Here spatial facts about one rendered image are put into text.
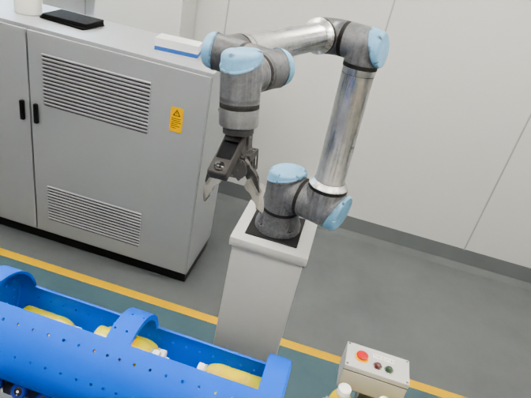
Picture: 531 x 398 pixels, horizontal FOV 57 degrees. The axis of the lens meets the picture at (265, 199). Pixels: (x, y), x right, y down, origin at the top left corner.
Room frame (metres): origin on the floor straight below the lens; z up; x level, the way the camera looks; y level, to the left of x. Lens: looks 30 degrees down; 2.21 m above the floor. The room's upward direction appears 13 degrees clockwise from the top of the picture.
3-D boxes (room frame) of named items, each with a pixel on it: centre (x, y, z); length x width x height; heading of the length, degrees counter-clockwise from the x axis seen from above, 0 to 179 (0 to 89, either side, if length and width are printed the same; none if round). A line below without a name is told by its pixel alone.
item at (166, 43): (2.71, 0.66, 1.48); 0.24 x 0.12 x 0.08; 91
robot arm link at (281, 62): (1.15, 0.07, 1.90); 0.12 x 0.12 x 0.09; 63
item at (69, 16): (2.87, 1.34, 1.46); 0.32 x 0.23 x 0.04; 83
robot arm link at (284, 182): (1.71, -0.07, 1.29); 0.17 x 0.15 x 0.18; 63
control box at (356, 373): (1.09, -0.45, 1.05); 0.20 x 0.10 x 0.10; 82
